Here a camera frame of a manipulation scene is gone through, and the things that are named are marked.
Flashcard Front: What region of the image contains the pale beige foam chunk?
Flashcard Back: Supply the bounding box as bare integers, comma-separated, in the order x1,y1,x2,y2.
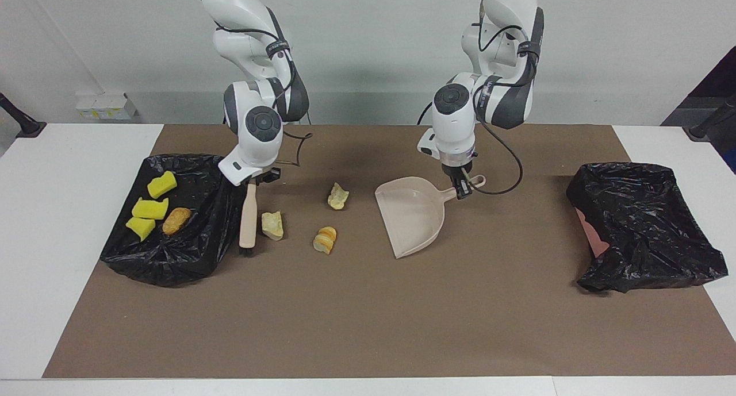
328,183,350,211
261,211,285,241

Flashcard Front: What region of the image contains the beige plastic dustpan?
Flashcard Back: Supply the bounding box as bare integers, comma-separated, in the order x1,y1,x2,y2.
375,175,487,260

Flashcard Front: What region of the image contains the orange striped toy croissant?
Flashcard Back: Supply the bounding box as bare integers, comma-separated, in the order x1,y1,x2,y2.
313,226,338,255

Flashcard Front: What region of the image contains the brown toy bread roll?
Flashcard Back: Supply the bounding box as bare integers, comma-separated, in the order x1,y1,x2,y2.
162,207,192,235

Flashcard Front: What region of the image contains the yellow sponge piece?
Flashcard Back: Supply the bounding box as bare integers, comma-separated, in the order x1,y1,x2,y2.
126,217,156,241
132,198,170,220
147,171,178,199

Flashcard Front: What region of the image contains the right black trash bag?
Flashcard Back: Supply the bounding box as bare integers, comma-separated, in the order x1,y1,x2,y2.
100,153,247,288

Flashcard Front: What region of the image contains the black bag over pink bin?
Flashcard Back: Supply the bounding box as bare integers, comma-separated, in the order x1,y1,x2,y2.
566,162,729,294

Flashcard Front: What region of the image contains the large brown table mat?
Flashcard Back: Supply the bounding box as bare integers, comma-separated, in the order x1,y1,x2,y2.
43,124,736,379

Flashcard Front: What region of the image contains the white power strip box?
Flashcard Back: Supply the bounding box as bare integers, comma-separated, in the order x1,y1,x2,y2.
75,93,137,121

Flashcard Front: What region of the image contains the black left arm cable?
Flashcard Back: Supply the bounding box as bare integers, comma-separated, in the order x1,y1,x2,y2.
417,0,524,195

